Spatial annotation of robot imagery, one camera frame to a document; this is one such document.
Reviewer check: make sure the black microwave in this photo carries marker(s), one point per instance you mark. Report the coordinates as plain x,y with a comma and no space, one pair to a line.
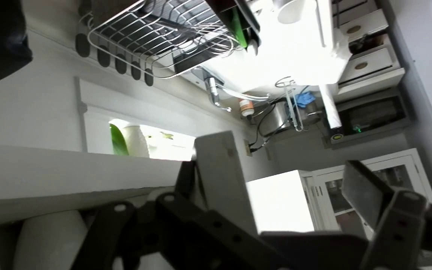
371,117

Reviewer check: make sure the orange soap bottle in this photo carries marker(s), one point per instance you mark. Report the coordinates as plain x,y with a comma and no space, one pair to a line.
247,107

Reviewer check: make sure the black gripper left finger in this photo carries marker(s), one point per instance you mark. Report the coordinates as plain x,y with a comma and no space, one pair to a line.
211,234

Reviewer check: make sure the white window frame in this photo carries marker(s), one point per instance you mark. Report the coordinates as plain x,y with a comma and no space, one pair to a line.
91,99

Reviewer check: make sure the green dish brush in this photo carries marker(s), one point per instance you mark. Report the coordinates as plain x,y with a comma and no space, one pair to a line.
238,30

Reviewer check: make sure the white glass-door cupboard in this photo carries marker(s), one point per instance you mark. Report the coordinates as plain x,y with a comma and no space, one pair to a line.
376,185

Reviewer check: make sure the chrome faucet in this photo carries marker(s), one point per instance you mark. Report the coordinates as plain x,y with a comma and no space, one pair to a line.
214,92

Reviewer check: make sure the panel with oval holes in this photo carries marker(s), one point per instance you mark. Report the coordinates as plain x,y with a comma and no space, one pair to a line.
104,57

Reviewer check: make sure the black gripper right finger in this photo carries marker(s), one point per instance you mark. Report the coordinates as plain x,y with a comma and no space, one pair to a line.
391,230

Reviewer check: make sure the white mug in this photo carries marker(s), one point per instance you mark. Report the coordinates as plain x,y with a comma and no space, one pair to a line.
290,9

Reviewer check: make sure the metal dish rack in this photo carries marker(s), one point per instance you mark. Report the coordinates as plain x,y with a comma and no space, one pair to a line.
166,30

